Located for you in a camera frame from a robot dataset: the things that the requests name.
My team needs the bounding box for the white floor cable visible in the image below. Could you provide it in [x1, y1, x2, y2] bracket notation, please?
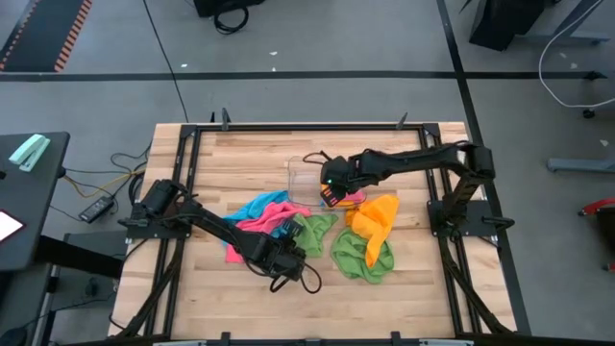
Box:
[537, 0, 615, 110]

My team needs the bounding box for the large green microfiber towel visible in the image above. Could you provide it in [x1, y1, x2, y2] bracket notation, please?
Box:
[330, 228, 396, 284]

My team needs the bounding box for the black equipment box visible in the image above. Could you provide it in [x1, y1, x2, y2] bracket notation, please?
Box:
[193, 0, 265, 18]

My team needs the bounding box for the small green microfiber towel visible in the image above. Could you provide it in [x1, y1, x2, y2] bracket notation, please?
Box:
[290, 212, 340, 259]

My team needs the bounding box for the orange-striped black floor mat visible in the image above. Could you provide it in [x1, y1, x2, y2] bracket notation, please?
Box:
[0, 0, 93, 73]

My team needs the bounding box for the black power brick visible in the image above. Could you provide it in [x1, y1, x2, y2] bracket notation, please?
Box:
[78, 194, 116, 225]

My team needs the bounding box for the red chair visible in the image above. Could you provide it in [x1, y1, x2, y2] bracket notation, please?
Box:
[578, 196, 615, 273]

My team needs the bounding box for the black equipment stand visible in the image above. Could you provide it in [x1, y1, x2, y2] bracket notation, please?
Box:
[0, 233, 127, 346]

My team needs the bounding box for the black cable bundle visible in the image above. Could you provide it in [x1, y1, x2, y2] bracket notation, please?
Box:
[61, 142, 153, 208]

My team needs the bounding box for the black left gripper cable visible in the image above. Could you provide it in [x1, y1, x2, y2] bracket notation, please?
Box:
[268, 261, 323, 295]

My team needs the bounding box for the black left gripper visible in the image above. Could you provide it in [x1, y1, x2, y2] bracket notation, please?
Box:
[249, 235, 308, 284]

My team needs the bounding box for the yellow floor cable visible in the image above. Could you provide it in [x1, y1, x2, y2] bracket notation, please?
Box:
[64, 167, 145, 199]

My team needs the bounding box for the clear plastic bin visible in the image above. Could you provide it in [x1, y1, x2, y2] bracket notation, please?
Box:
[286, 154, 369, 211]

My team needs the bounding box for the pink microfiber towel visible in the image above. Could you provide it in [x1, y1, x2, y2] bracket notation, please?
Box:
[224, 200, 312, 264]
[331, 189, 367, 209]

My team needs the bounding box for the black side desk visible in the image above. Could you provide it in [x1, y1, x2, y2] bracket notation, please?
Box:
[0, 132, 71, 273]

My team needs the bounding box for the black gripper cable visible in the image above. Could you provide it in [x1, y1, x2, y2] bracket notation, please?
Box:
[302, 151, 337, 167]
[268, 261, 323, 295]

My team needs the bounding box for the thin black floor cable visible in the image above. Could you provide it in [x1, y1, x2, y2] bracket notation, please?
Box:
[142, 0, 189, 122]

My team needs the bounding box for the blue microfiber towel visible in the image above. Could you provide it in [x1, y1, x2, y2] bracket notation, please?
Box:
[222, 189, 292, 246]

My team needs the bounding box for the grey metal desk foot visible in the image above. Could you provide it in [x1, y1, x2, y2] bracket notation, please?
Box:
[546, 157, 615, 173]

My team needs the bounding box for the black equipment cabinet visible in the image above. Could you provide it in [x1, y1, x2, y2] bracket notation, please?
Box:
[468, 0, 563, 52]

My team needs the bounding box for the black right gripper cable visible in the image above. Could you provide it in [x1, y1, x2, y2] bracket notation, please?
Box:
[302, 151, 337, 167]

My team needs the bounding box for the mint green stapler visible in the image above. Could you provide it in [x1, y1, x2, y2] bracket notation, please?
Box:
[8, 134, 52, 173]

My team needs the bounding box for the coiled black cable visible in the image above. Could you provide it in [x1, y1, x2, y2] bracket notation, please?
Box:
[213, 4, 250, 35]

